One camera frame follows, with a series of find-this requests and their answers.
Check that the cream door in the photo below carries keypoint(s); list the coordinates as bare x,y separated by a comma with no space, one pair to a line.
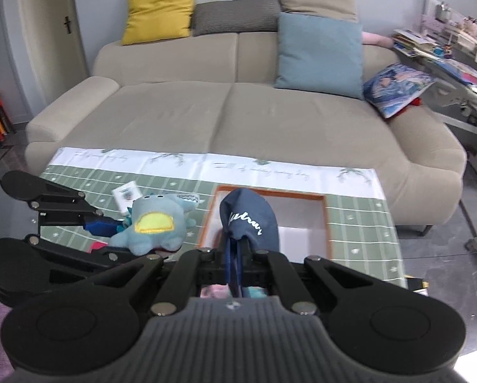
46,48

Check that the grey cluttered desk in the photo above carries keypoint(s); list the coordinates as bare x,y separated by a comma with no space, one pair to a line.
454,91

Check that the small cardboard package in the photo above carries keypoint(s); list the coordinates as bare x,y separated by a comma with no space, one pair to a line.
416,285

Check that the blue printed cushion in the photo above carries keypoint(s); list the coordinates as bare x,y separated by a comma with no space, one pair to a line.
394,87

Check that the teal cushion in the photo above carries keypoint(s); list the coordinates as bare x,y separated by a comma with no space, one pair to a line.
318,52

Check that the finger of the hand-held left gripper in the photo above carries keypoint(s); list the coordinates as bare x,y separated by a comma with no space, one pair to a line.
100,226
82,256

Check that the white box with orange rim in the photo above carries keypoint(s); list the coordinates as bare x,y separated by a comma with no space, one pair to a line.
298,215

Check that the pile of books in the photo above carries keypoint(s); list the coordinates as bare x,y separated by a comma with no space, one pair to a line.
422,44

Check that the navy blue cap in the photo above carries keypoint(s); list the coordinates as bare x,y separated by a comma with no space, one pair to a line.
246,215

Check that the red cloth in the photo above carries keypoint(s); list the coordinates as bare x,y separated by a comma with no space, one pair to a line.
98,246

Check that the yellow cushion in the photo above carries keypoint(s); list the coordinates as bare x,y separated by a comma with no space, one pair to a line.
158,8

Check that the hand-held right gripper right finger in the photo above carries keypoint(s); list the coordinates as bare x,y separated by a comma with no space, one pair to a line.
249,272

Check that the green checked tablecloth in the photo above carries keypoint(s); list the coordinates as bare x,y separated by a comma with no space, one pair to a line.
362,215

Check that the pink soft item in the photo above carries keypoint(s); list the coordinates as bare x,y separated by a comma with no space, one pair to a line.
376,40

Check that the beige sofa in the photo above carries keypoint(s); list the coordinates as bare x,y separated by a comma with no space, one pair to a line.
222,119

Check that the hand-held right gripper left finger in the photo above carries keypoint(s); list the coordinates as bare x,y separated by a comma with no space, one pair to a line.
221,272

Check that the small red item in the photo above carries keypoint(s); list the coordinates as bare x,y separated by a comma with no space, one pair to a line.
416,102

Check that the grey striped cushion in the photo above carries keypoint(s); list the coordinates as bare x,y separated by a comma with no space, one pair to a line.
234,16

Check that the blue plush toy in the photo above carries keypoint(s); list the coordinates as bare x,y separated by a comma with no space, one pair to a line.
154,223

